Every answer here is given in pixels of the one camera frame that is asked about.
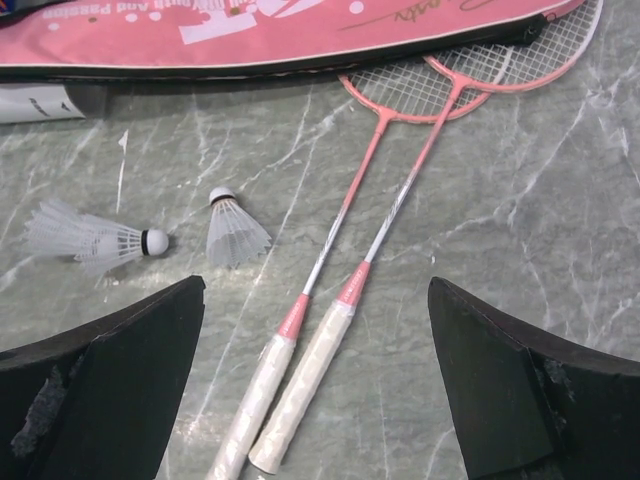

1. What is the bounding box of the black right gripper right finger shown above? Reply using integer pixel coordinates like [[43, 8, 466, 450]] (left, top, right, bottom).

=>
[[428, 277, 639, 479]]

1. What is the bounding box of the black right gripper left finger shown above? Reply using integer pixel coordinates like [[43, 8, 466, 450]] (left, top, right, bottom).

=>
[[1, 275, 205, 480]]

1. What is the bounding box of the white shuttlecock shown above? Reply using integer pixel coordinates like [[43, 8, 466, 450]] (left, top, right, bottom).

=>
[[205, 186, 271, 269], [23, 199, 169, 276]]

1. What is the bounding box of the white shuttlecock tube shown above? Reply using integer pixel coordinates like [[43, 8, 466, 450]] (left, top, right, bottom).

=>
[[1, 83, 107, 124]]

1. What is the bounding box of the pink badminton racket left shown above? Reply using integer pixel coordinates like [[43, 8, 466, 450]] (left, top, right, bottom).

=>
[[204, 58, 494, 480]]

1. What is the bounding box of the pink racket bag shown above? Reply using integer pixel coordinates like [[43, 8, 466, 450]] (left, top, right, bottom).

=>
[[1, 1, 577, 83]]

